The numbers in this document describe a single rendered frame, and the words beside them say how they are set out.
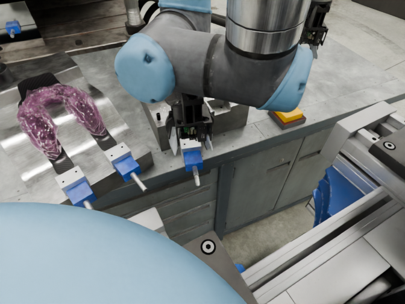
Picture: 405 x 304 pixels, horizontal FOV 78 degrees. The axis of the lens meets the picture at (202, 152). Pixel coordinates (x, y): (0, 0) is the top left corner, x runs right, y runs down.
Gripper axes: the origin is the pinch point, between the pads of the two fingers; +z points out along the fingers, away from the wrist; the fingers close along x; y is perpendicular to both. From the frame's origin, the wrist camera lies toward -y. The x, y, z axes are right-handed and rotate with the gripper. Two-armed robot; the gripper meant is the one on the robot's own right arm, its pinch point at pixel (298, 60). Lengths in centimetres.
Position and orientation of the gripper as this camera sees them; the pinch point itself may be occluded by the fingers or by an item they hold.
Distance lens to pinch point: 101.7
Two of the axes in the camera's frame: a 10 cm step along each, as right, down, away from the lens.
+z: 0.0, 6.6, 7.6
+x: 10.0, 0.3, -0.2
